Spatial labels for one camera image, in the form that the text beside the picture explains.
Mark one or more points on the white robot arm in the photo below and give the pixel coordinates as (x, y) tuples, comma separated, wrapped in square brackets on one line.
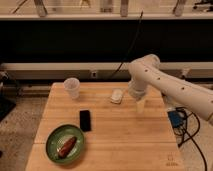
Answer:
[(145, 71)]

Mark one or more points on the white wall outlet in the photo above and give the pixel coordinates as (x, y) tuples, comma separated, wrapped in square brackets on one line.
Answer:
[(94, 74)]

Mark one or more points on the green plate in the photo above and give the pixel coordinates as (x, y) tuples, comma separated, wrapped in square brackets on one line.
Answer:
[(58, 138)]

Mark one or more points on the clear plastic cup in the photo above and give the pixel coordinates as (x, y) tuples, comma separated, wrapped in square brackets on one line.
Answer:
[(72, 86)]

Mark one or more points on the black smartphone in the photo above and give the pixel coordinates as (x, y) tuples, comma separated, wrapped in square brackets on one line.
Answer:
[(85, 120)]

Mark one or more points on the blue box on floor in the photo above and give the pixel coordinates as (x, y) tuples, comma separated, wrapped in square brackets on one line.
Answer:
[(175, 119)]

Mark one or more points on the white computer mouse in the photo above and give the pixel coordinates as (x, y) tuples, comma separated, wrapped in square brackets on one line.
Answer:
[(116, 96)]

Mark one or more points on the brown sausage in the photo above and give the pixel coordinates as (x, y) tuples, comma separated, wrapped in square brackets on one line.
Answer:
[(67, 147)]

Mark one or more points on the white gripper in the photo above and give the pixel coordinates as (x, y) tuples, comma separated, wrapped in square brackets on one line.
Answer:
[(137, 89)]

